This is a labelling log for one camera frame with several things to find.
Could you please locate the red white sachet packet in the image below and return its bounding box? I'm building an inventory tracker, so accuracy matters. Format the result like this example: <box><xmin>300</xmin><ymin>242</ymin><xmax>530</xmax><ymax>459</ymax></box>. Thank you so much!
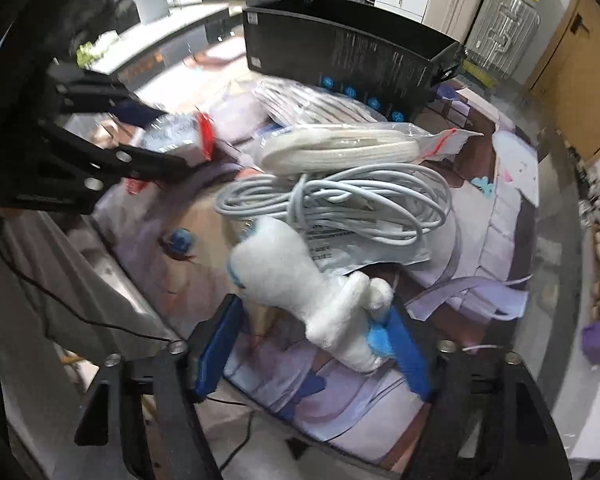
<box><xmin>131</xmin><ymin>110</ymin><xmax>214</xmax><ymax>168</ymax></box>

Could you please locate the white plush toy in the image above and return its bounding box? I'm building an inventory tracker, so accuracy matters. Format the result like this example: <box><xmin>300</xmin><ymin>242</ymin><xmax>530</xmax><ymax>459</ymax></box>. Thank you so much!
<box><xmin>227</xmin><ymin>217</ymin><xmax>393</xmax><ymax>373</ymax></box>

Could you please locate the white cable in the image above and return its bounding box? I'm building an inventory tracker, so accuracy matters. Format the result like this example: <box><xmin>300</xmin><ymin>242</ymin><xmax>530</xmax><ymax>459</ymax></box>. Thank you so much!
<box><xmin>213</xmin><ymin>161</ymin><xmax>454</xmax><ymax>247</ymax></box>

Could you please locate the grey striped socks pack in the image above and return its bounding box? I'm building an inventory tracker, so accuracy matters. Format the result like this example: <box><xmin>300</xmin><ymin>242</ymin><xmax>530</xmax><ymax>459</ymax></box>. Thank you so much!
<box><xmin>252</xmin><ymin>77</ymin><xmax>386</xmax><ymax>127</ymax></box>

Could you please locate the cream rope bundle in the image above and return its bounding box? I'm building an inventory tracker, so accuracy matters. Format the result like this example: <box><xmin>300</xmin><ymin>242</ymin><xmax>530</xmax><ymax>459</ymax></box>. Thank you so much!
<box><xmin>256</xmin><ymin>121</ymin><xmax>484</xmax><ymax>176</ymax></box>

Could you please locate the anime print desk mat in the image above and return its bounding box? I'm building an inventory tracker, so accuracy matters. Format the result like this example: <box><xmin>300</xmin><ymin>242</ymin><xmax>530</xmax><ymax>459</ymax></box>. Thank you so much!
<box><xmin>89</xmin><ymin>34</ymin><xmax>541</xmax><ymax>466</ymax></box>

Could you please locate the black cardboard box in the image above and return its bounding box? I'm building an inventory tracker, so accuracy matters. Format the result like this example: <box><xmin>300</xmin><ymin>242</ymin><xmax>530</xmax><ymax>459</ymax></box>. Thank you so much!
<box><xmin>242</xmin><ymin>0</ymin><xmax>466</xmax><ymax>122</ymax></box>

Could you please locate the wooden door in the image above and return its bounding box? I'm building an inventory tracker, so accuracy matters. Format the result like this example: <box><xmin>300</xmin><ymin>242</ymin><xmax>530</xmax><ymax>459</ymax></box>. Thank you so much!
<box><xmin>531</xmin><ymin>0</ymin><xmax>600</xmax><ymax>165</ymax></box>

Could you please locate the silver suitcase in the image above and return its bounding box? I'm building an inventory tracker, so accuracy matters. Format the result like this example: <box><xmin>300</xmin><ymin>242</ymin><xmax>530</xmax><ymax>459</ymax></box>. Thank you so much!
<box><xmin>466</xmin><ymin>0</ymin><xmax>540</xmax><ymax>77</ymax></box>

